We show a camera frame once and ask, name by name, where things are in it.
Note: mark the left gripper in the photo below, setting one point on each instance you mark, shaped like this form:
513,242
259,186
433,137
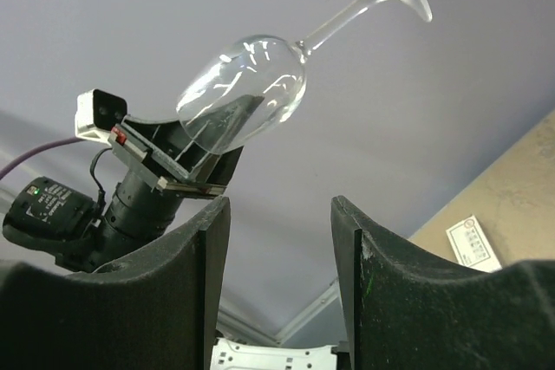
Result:
187,159

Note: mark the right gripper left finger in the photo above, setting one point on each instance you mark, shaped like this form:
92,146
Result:
155,308

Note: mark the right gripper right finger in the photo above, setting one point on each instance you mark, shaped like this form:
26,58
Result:
407,308

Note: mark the clear wine glass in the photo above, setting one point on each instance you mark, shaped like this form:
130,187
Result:
269,67

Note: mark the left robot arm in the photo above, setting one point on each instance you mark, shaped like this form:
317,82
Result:
83,233

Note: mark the small white card box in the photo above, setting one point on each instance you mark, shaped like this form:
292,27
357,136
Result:
471,247

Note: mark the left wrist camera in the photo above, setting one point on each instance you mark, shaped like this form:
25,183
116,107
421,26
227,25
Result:
97,112

